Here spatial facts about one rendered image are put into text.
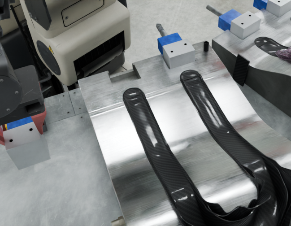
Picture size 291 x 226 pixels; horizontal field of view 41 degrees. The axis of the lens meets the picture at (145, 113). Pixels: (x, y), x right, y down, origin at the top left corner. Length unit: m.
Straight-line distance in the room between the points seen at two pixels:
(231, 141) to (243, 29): 0.28
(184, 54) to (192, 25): 1.54
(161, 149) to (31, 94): 0.23
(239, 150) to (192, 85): 0.17
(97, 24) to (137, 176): 0.51
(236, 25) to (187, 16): 1.49
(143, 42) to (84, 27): 1.19
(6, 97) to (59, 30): 0.58
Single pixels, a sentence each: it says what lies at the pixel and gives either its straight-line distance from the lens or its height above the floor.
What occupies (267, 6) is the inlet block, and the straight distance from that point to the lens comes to 0.91.
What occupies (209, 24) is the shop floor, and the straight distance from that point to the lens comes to 2.25.
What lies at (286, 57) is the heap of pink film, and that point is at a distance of 0.78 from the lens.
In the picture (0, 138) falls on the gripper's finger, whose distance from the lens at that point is 0.57.
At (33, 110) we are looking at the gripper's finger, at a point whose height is 1.02.
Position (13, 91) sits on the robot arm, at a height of 1.12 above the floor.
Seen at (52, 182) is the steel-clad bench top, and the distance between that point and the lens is 0.71.
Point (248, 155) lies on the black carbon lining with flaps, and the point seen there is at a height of 0.91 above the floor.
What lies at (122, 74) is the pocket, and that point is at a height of 0.87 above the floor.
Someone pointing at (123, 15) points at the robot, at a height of 0.79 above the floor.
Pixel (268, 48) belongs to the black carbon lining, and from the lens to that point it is 0.83.
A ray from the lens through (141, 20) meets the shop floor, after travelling 2.30.
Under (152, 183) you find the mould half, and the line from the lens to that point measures 0.55.
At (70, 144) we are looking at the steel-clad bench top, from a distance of 0.75.
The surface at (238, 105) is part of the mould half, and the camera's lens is 0.67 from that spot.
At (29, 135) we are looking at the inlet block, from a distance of 0.58.
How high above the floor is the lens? 1.39
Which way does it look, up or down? 51 degrees down
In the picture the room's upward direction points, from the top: 8 degrees counter-clockwise
